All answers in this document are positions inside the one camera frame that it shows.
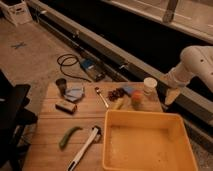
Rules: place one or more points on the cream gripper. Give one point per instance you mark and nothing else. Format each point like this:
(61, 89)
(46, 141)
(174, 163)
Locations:
(171, 95)

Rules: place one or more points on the light blue towel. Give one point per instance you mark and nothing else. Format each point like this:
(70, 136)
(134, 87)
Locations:
(74, 94)

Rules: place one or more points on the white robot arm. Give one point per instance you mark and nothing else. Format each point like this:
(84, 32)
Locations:
(195, 61)

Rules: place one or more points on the yellow plastic tray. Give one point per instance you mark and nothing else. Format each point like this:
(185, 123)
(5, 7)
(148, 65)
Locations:
(146, 141)

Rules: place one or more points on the white capped jar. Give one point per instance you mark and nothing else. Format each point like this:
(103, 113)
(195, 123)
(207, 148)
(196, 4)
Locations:
(150, 85)

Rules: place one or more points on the orange green toy fruit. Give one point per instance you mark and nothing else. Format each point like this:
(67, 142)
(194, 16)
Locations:
(136, 99)

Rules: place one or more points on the blue sponge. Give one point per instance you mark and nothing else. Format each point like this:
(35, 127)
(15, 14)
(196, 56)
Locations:
(128, 90)

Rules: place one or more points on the yellow banana piece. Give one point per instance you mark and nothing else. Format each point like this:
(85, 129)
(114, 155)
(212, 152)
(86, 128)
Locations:
(119, 102)

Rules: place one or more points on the dark grape bunch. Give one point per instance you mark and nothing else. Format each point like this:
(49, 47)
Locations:
(115, 94)

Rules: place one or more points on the metal spoon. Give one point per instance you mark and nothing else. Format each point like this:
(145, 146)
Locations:
(101, 96)

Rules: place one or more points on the blue power box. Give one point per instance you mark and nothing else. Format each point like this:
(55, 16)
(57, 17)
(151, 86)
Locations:
(92, 70)

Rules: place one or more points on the wooden board table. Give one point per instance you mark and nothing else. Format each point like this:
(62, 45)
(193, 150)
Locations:
(44, 153)

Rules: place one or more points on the brown rectangular block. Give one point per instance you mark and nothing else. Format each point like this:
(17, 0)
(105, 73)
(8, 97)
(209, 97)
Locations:
(66, 107)

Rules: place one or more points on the dark metal cup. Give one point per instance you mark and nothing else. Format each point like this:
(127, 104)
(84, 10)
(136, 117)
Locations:
(62, 85)

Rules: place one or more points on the green cucumber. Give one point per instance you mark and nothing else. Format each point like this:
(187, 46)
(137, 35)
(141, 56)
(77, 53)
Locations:
(67, 135)

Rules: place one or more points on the black chair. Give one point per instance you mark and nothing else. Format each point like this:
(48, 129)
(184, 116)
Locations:
(14, 117)

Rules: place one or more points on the white crate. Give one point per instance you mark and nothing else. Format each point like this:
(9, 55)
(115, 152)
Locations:
(17, 14)

